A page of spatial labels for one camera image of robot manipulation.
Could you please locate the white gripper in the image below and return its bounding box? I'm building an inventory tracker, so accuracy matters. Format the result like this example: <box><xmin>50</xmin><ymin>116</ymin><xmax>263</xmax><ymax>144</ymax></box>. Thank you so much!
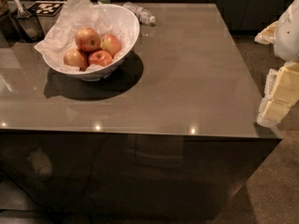
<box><xmin>254</xmin><ymin>0</ymin><xmax>299</xmax><ymax>128</ymax></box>

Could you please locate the red-yellow apple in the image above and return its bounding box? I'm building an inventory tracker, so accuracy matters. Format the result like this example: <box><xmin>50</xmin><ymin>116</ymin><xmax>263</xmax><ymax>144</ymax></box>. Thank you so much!
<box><xmin>101</xmin><ymin>34</ymin><xmax>121</xmax><ymax>57</ymax></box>
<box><xmin>75</xmin><ymin>27</ymin><xmax>101</xmax><ymax>52</ymax></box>
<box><xmin>64</xmin><ymin>49</ymin><xmax>88</xmax><ymax>70</ymax></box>

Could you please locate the front middle red apple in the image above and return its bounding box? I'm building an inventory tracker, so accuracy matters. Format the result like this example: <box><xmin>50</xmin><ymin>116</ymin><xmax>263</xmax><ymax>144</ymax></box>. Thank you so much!
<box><xmin>88</xmin><ymin>50</ymin><xmax>113</xmax><ymax>67</ymax></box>

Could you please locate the white ceramic bowl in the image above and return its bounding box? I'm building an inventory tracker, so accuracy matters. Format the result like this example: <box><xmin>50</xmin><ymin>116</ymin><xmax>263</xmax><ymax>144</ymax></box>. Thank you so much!
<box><xmin>41</xmin><ymin>4</ymin><xmax>141</xmax><ymax>82</ymax></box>

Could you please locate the clear plastic water bottle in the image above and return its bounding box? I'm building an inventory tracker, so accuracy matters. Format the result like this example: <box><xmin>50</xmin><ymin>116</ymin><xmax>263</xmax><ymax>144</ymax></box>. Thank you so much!
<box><xmin>123</xmin><ymin>2</ymin><xmax>156</xmax><ymax>25</ymax></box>

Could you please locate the white crumpled paper liner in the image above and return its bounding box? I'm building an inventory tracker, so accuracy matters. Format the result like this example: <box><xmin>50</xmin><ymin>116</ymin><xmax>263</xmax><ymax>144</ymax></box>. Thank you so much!
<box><xmin>34</xmin><ymin>0</ymin><xmax>135</xmax><ymax>73</ymax></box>

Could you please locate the black white marker tag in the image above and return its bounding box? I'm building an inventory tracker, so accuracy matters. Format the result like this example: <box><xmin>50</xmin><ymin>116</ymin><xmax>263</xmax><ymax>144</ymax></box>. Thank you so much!
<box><xmin>29</xmin><ymin>1</ymin><xmax>64</xmax><ymax>17</ymax></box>

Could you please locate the dark square container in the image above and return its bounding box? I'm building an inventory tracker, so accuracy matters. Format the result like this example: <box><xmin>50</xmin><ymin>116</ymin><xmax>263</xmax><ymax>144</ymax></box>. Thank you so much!
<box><xmin>11</xmin><ymin>9</ymin><xmax>45</xmax><ymax>43</ymax></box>

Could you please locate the white-handled utensil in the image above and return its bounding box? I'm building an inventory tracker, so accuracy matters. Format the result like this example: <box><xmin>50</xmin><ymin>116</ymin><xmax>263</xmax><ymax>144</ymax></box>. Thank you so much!
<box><xmin>13</xmin><ymin>0</ymin><xmax>31</xmax><ymax>19</ymax></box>

